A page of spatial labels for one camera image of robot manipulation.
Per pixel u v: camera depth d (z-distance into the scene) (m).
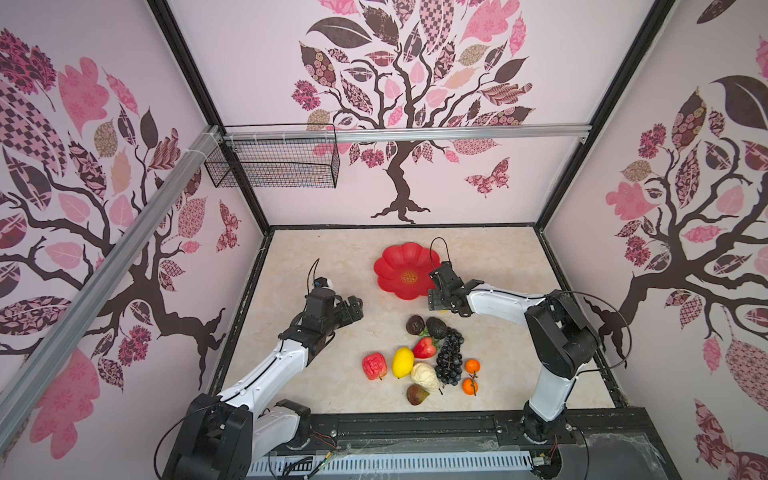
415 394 0.76
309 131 0.92
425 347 0.85
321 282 0.78
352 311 0.77
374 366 0.79
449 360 0.83
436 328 0.88
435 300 0.87
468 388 0.79
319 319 0.64
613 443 0.72
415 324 0.87
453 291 0.73
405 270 1.07
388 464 0.70
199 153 0.78
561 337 0.49
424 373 0.78
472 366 0.82
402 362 0.81
